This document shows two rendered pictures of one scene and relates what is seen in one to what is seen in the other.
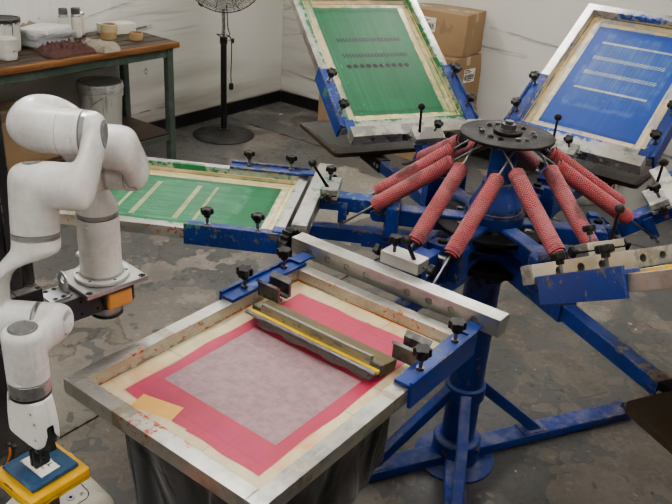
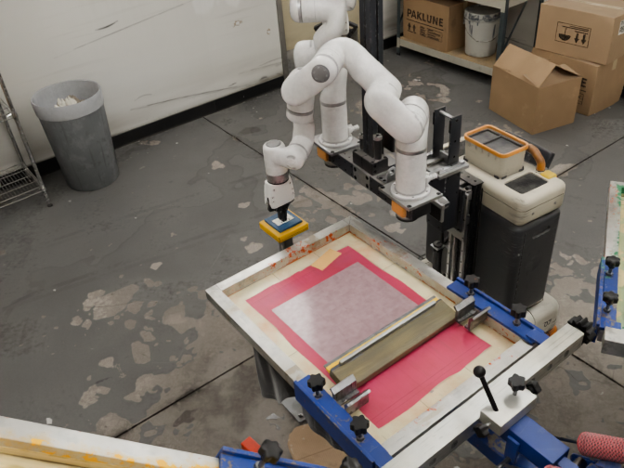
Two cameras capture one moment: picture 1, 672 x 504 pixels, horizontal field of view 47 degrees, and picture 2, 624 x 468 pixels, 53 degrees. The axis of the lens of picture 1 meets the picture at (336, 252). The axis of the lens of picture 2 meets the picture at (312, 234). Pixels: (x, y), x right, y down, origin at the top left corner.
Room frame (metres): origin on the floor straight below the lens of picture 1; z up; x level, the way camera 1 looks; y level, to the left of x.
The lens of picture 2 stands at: (1.85, -1.14, 2.23)
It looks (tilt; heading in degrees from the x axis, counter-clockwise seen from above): 36 degrees down; 110
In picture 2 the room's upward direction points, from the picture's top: 5 degrees counter-clockwise
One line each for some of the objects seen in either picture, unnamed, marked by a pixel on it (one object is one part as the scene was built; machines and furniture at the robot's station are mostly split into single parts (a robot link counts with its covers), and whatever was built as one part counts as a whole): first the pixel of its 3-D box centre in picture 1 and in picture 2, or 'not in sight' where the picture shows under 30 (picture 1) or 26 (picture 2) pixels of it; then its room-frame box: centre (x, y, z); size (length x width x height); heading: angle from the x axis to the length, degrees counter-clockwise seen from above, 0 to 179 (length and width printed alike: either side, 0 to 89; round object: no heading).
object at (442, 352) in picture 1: (436, 364); (338, 422); (1.55, -0.26, 0.98); 0.30 x 0.05 x 0.07; 144
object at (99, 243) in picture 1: (96, 242); (414, 168); (1.60, 0.55, 1.21); 0.16 x 0.13 x 0.15; 48
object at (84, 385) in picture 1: (282, 362); (361, 318); (1.52, 0.11, 0.97); 0.79 x 0.58 x 0.04; 144
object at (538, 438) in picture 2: (413, 266); (526, 435); (1.98, -0.22, 1.02); 0.17 x 0.06 x 0.05; 144
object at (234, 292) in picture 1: (264, 285); (491, 315); (1.88, 0.19, 0.98); 0.30 x 0.05 x 0.07; 144
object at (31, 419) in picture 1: (33, 410); (279, 189); (1.14, 0.54, 1.09); 0.10 x 0.07 x 0.11; 54
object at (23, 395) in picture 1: (27, 381); (279, 173); (1.14, 0.54, 1.15); 0.09 x 0.07 x 0.03; 54
